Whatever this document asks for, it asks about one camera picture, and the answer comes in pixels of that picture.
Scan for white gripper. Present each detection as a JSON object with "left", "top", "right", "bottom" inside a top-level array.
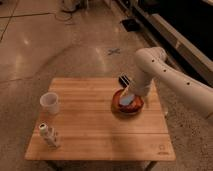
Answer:
[{"left": 123, "top": 80, "right": 151, "bottom": 97}]

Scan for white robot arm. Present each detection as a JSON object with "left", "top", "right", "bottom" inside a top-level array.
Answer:
[{"left": 129, "top": 47, "right": 213, "bottom": 123}]

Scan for white plastic bottle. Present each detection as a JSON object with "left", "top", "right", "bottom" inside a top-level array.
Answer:
[{"left": 39, "top": 123, "right": 59, "bottom": 148}]

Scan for brown round bowl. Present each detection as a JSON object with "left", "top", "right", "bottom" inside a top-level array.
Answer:
[{"left": 111, "top": 89, "right": 144, "bottom": 115}]

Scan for black rectangular object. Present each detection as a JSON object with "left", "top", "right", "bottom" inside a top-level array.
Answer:
[{"left": 118, "top": 75, "right": 132, "bottom": 88}]

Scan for wooden folding table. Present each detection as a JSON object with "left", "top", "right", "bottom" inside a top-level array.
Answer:
[{"left": 25, "top": 78, "right": 176, "bottom": 162}]

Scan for black floor box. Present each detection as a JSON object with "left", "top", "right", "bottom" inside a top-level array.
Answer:
[{"left": 121, "top": 19, "right": 140, "bottom": 32}]

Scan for white plastic cup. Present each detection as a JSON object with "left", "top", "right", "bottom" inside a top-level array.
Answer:
[{"left": 40, "top": 92, "right": 59, "bottom": 114}]

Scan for long metal rail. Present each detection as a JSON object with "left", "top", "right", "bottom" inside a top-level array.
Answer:
[{"left": 116, "top": 0, "right": 213, "bottom": 87}]

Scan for black floor cables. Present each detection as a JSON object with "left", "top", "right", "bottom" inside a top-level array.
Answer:
[{"left": 54, "top": 0, "right": 88, "bottom": 26}]

